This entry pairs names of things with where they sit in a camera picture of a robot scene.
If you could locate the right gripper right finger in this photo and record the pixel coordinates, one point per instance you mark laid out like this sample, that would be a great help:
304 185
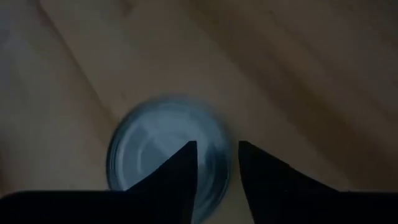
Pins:
273 193

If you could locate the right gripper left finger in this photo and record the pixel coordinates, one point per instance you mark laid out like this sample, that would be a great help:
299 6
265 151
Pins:
174 186

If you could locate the green label tuna can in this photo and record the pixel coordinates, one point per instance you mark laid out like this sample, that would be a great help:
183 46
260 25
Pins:
161 130

